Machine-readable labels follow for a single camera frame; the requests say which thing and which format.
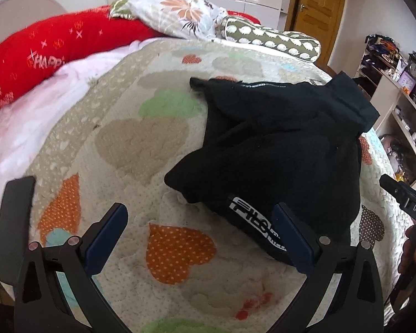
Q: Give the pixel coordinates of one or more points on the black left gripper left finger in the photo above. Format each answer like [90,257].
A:
[41,305]

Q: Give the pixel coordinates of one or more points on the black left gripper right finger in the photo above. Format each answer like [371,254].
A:
[342,291]

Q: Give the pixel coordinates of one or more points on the black pants with white logo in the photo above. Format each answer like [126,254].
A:
[267,143]

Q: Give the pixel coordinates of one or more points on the right hand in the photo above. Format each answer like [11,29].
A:
[408,254]

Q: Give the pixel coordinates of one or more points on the heart patterned quilt bedspread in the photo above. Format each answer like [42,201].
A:
[177,267]

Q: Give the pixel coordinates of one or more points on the pink bed sheet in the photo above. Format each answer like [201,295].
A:
[26,123]

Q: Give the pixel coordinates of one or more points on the beige shelf unit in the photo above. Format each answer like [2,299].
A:
[382,76]

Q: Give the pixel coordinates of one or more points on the small desk clock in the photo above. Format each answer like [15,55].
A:
[411,67]

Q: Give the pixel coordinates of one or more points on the red happy bolster pillow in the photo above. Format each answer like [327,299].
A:
[35,53]

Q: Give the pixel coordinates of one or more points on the olive white patterned bolster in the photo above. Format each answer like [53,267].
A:
[243,31]

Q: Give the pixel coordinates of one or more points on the beige round headboard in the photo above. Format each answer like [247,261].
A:
[19,14]

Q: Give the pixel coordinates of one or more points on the brown wooden door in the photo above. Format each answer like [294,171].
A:
[321,16]

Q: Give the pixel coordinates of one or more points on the white floral pillow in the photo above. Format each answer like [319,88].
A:
[186,19]

